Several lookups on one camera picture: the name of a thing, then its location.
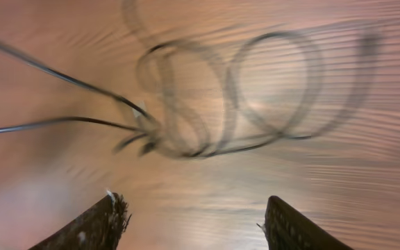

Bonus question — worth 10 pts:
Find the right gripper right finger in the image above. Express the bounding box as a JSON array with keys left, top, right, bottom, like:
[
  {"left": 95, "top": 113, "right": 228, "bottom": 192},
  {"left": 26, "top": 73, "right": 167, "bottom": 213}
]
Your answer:
[{"left": 258, "top": 196, "right": 353, "bottom": 250}]

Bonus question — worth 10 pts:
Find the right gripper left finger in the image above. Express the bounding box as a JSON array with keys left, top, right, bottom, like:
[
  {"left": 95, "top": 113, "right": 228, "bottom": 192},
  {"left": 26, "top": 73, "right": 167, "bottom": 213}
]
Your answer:
[{"left": 29, "top": 191, "right": 131, "bottom": 250}]

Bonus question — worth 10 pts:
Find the black long usb cable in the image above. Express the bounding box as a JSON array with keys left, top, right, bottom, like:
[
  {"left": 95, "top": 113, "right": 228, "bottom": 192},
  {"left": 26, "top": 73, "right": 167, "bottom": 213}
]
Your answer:
[{"left": 0, "top": 0, "right": 228, "bottom": 160}]

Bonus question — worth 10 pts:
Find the black short usb cable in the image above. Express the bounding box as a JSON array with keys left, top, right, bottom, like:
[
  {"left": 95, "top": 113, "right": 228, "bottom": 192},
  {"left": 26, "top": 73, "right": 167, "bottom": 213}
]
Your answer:
[{"left": 112, "top": 24, "right": 383, "bottom": 159}]

